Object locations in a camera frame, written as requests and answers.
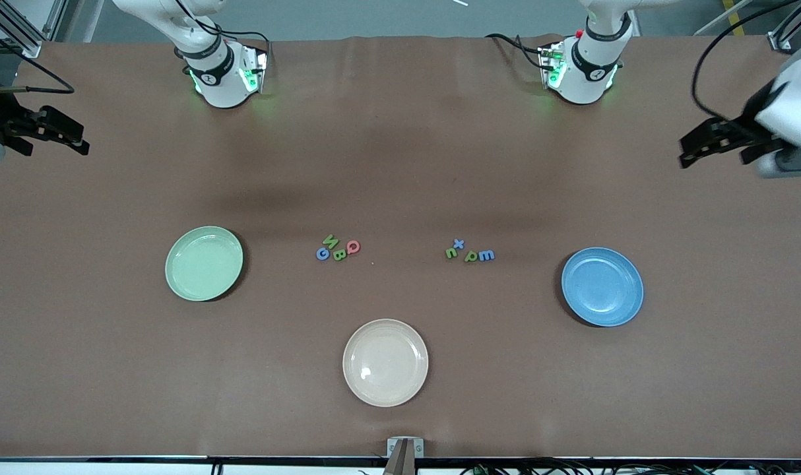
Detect left arm base connector panel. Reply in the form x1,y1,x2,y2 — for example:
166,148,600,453
538,43,567,90

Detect right arm base connector panel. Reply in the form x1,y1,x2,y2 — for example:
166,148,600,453
239,43,269,93

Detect green round plate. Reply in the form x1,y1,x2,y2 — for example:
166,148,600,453
165,226,244,302

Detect blue round plate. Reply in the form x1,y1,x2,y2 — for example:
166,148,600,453
561,247,645,328

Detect brown table cover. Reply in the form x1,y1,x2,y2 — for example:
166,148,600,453
0,34,801,459

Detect beige round plate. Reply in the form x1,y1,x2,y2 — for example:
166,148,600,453
342,319,430,408

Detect aluminium frame profile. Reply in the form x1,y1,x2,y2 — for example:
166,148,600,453
0,0,68,59
767,0,801,52

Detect right arm base black cable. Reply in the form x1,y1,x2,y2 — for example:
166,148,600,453
196,20,272,67

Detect arm base black cable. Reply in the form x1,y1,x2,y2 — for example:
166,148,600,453
196,20,272,67
485,33,548,70

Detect left arm base black cable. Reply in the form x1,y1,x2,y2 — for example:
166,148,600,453
485,33,548,70

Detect table front edge rail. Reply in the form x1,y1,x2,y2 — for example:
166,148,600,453
0,454,801,475

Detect grey metal bracket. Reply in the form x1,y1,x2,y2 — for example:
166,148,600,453
387,437,425,458

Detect tan camera post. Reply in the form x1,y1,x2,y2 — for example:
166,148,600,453
383,441,416,475

